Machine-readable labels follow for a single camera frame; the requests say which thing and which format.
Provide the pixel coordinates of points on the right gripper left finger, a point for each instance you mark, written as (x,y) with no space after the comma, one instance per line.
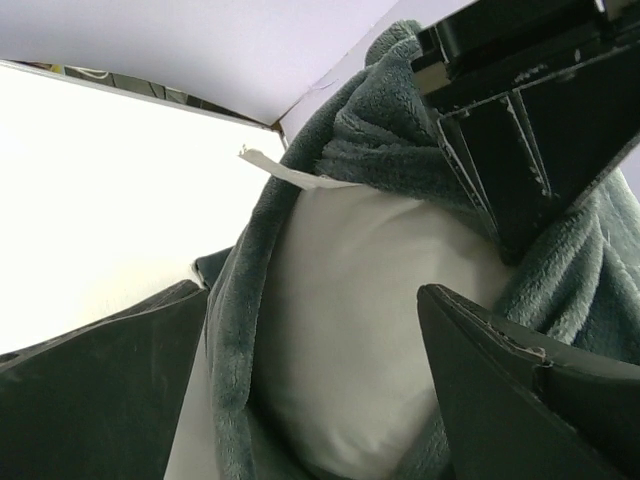
(102,401)

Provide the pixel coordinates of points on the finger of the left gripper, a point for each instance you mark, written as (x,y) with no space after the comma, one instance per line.
(533,103)

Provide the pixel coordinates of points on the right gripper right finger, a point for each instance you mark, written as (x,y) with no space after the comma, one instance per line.
(517,404)

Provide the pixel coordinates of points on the white pillow insert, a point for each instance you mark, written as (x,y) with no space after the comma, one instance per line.
(316,357)

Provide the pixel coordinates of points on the white pillow label tag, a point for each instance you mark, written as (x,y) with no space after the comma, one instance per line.
(302,180)

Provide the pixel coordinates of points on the zebra and grey pillowcase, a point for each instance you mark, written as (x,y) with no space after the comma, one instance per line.
(579,283)

